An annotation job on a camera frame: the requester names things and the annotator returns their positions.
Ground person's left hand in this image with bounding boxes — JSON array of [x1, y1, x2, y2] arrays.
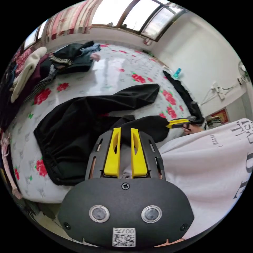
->
[[155, 238, 186, 248]]

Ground pile of clothes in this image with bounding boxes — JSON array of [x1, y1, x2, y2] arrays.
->
[[0, 40, 101, 128]]

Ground wall fan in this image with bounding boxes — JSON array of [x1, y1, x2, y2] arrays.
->
[[237, 61, 252, 84]]

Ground black pants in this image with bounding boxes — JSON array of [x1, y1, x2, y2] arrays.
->
[[33, 84, 169, 186]]

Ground bed with floral sheet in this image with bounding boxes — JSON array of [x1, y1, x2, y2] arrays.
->
[[7, 42, 197, 204]]

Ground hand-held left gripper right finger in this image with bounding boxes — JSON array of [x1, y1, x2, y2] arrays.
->
[[130, 128, 148, 177]]

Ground pink garment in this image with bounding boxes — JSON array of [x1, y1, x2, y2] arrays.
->
[[0, 128, 22, 200]]

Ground window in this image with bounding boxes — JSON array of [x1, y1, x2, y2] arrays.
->
[[23, 0, 188, 50]]

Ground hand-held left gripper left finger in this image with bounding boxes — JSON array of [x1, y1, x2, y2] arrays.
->
[[104, 127, 121, 177]]

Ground person's body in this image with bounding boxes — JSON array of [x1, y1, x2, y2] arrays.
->
[[158, 118, 253, 241]]

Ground person's right hand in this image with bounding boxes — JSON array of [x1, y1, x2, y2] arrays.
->
[[183, 123, 206, 137]]

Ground white power strip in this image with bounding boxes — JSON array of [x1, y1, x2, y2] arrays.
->
[[200, 81, 232, 105]]

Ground red striped curtain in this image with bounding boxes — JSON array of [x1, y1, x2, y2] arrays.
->
[[45, 0, 100, 41]]

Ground black garment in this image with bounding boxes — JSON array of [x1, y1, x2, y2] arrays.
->
[[162, 70, 198, 113]]

